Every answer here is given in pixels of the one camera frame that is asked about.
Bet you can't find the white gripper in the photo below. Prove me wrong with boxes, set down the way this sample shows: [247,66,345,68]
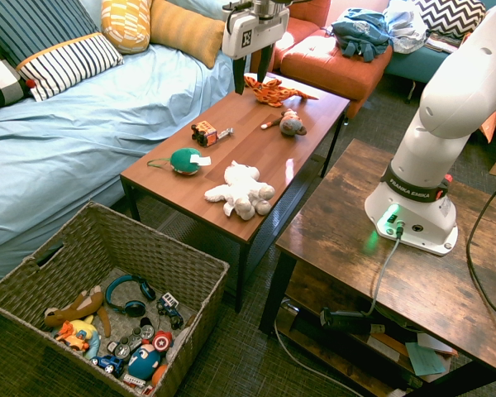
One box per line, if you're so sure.
[222,0,291,96]

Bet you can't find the orange toy car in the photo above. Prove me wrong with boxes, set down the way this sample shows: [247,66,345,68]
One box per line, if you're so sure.
[190,120,219,148]

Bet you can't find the green round plush toy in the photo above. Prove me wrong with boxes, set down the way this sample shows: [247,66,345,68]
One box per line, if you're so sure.
[146,147,212,177]

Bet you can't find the woven grey wicker basket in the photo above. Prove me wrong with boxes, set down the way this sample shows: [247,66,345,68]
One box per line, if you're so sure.
[0,201,231,397]

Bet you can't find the blue toy jeep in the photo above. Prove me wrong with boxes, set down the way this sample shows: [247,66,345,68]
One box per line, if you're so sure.
[155,292,185,331]

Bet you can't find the yellow blue plush toy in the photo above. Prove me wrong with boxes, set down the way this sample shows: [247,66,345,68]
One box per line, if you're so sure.
[51,319,103,361]

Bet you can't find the orange toy robot vehicle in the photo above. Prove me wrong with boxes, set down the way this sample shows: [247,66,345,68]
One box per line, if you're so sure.
[55,321,90,353]

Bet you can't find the small blue toy car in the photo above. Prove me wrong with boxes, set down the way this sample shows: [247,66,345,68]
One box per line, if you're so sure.
[90,354,126,378]

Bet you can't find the red toy fire truck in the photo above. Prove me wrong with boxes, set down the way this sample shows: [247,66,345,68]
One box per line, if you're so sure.
[122,373,155,397]

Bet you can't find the orange plush lizard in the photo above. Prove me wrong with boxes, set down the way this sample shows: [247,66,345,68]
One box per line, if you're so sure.
[243,75,320,108]

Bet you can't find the grey brown sock monkey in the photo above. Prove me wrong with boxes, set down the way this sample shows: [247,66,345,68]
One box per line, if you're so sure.
[260,108,308,139]

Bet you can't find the orange armchair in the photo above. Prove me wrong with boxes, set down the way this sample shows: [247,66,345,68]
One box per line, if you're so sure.
[250,0,332,77]

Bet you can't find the mustard yellow rectangular pillow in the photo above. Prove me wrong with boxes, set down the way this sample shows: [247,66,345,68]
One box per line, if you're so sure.
[149,0,227,70]

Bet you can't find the brown wooden coffee table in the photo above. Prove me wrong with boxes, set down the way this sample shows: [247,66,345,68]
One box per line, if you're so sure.
[120,72,351,313]

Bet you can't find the orange ottoman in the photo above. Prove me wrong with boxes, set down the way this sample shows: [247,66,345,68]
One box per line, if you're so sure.
[279,27,394,121]

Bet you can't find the blue crumpled clothes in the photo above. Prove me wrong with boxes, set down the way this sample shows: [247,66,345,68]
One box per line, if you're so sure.
[331,7,393,64]

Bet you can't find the white plush dog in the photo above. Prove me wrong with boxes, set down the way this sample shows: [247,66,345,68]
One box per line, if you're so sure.
[203,160,276,222]

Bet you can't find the yellow white patterned pillow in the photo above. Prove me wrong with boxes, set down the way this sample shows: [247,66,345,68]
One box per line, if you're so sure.
[100,0,154,55]

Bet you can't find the white crumpled cloth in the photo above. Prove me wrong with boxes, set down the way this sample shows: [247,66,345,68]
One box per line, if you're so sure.
[382,0,432,55]

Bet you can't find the teal bench seat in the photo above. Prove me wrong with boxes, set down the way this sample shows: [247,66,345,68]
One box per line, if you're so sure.
[383,0,496,104]

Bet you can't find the navy white striped pillow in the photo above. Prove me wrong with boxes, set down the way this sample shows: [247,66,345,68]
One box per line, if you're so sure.
[15,31,126,103]

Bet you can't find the light blue covered sofa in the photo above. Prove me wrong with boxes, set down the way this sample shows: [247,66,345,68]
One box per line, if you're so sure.
[0,0,253,293]

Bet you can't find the black white chevron pillow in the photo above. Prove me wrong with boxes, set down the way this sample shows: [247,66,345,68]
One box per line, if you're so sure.
[413,0,489,41]

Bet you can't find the dark blue striped cushion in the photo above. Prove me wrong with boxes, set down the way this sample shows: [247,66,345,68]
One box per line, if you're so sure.
[0,0,103,69]

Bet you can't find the rustic dark wooden table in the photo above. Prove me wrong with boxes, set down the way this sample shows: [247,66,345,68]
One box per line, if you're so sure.
[258,137,496,397]

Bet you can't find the black white checked pillow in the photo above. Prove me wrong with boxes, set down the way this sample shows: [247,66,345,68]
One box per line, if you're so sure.
[0,39,36,117]

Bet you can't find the blue headphones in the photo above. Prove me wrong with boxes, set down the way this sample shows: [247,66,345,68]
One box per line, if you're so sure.
[104,274,157,318]

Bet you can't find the black power strip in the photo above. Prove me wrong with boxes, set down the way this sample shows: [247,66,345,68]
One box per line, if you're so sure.
[318,307,386,336]

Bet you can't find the brown plush dog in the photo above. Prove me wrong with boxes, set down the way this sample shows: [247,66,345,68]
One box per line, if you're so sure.
[43,285,112,338]

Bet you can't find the grey game controller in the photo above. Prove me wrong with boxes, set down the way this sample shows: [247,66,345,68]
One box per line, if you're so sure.
[107,324,156,361]

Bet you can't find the Captain America plush figure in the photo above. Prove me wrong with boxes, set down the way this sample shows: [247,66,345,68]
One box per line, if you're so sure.
[126,329,175,382]

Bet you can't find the teal notebook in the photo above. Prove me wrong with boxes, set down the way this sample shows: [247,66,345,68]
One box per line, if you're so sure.
[404,341,447,377]

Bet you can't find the grey robot power cable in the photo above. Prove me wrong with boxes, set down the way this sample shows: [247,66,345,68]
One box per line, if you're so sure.
[361,220,406,318]

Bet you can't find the black cable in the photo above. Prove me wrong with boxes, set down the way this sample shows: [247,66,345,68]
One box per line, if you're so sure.
[465,175,496,325]

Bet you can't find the white cable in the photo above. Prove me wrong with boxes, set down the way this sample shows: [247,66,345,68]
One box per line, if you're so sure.
[272,300,367,397]

